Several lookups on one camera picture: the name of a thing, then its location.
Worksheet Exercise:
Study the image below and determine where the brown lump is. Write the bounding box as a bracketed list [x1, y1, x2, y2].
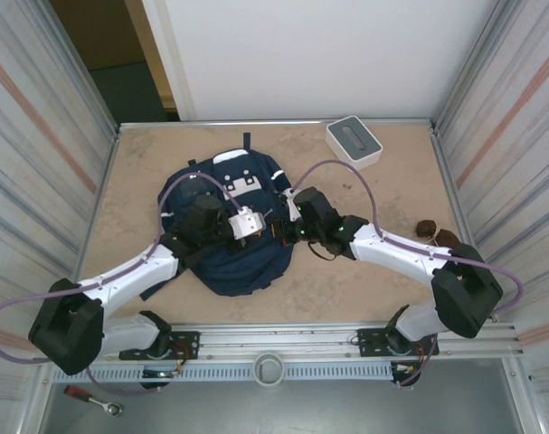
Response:
[415, 219, 439, 239]
[436, 229, 462, 249]

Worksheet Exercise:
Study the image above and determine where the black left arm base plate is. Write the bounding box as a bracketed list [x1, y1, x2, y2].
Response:
[119, 331, 201, 362]

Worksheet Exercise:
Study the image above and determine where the ratchet wrench red handle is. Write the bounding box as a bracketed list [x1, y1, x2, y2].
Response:
[63, 384, 124, 417]

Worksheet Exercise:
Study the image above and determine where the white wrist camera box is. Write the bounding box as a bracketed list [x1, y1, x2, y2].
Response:
[280, 189, 302, 223]
[227, 206, 266, 240]

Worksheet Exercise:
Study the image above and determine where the aluminium table edge frame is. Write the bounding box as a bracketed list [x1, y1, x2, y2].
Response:
[36, 118, 499, 326]

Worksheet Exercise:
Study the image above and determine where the navy blue student backpack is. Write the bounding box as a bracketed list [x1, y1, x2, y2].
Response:
[140, 133, 296, 302]

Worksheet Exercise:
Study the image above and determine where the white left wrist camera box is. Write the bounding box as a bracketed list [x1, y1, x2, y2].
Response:
[227, 206, 266, 240]

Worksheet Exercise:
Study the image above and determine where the white grey tissue box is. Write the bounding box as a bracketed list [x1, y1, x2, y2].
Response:
[326, 116, 385, 173]

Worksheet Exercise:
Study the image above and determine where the wide slotted aluminium rail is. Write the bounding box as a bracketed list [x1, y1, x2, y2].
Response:
[33, 321, 526, 363]

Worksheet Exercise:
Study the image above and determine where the grey sheet metal shelf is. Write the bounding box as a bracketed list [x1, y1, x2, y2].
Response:
[38, 382, 526, 434]

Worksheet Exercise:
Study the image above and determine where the grey round pipe fitting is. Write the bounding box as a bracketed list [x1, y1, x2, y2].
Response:
[253, 352, 285, 388]

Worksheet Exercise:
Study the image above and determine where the grey slotted cable duct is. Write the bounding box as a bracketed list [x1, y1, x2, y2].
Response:
[51, 363, 395, 384]

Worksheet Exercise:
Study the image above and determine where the aluminium corner post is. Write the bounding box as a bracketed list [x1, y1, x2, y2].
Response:
[430, 0, 517, 132]
[27, 0, 121, 137]

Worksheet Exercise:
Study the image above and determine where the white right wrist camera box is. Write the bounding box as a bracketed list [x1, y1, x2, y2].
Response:
[280, 189, 302, 223]

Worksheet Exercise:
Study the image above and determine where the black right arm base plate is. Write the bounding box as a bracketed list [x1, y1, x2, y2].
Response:
[355, 327, 438, 359]

